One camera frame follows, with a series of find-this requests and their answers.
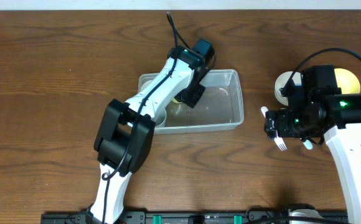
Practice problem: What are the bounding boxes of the yellow cup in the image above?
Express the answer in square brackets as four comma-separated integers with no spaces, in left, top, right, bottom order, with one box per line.
[172,98,182,104]

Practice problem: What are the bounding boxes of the pale green spoon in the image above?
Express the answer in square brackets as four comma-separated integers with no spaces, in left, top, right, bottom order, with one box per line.
[301,139,313,150]

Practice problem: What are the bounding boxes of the grey cup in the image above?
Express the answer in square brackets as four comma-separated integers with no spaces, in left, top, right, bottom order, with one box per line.
[156,108,167,128]

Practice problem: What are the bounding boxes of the white bowl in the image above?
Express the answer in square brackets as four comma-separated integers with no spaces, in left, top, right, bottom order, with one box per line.
[274,71,304,106]

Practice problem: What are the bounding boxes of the yellow bowl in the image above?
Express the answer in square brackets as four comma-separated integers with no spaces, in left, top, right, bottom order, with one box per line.
[334,68,360,95]

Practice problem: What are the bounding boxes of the white cup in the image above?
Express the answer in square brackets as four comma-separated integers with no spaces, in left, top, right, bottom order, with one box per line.
[140,80,151,91]

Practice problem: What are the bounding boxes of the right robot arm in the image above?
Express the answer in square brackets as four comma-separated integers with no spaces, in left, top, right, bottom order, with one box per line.
[261,95,361,223]

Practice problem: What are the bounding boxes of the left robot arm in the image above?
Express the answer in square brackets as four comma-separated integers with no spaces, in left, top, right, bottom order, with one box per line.
[86,44,215,223]

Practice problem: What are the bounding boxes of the clear plastic container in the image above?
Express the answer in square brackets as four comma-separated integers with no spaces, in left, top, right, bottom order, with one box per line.
[154,69,244,134]

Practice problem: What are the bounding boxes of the white plastic fork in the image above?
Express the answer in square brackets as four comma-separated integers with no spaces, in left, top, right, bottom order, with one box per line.
[261,106,287,151]

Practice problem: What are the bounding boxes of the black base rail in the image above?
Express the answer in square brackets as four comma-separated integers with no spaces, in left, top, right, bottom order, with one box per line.
[40,203,354,224]

